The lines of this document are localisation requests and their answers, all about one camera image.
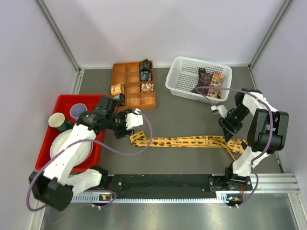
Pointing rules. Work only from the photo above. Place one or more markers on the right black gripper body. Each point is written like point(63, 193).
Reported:
point(234, 120)

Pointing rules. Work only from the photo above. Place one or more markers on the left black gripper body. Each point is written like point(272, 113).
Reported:
point(119, 122)

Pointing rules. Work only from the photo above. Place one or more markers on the yellow insect print tie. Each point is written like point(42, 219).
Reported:
point(233, 146)

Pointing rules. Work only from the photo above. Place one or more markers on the orange tan tie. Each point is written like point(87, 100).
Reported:
point(117, 89)

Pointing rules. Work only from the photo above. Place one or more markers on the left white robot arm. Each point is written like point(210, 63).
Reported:
point(53, 184)

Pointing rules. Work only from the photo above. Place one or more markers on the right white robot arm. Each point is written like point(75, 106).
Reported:
point(266, 135)

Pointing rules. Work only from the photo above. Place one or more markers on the rolled dark patterned tie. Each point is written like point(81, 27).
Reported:
point(120, 98)

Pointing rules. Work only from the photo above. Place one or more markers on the wooden compartment tray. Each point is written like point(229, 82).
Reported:
point(129, 74)

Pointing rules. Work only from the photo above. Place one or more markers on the lilac plastic cup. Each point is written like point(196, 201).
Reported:
point(77, 109)

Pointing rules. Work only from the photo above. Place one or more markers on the white plate stack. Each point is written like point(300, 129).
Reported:
point(57, 148)

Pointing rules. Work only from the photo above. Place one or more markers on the colourful dotted tie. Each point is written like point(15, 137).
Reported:
point(215, 84)

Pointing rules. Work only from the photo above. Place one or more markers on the dark brown paisley tie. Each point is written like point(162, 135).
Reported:
point(204, 80)

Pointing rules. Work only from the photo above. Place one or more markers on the rolled blue black tie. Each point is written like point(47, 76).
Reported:
point(146, 75)

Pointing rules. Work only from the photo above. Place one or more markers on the dark green cup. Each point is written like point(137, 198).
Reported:
point(66, 125)

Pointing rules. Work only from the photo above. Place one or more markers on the beige paper cup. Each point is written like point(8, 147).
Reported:
point(56, 121)

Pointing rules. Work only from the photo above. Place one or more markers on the rolled dark tie top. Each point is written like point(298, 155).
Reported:
point(145, 65)

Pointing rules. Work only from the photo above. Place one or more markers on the white plastic basket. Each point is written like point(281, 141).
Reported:
point(183, 77)

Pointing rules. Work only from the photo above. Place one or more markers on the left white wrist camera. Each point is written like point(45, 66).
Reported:
point(133, 119)

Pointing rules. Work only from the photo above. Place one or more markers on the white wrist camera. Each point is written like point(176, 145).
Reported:
point(133, 119)
point(219, 109)

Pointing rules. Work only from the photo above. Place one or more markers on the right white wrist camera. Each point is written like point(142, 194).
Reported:
point(219, 109)

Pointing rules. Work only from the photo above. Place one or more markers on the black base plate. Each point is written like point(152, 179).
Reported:
point(208, 182)

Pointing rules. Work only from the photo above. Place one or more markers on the aluminium frame rail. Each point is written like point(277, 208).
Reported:
point(266, 183)

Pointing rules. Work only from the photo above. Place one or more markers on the grey slotted cable duct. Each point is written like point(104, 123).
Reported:
point(104, 198)

